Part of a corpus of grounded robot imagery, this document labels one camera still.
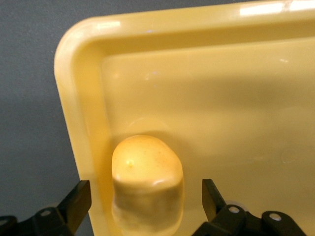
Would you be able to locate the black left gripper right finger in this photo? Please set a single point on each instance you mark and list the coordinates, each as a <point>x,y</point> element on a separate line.
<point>216,204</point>

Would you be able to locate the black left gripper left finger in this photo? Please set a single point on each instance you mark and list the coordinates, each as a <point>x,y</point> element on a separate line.
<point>69,206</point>

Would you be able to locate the yellow potato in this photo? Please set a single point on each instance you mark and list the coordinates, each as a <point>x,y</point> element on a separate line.
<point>147,182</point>

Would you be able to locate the yellow plastic tray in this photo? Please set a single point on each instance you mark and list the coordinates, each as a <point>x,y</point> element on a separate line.
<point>197,98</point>

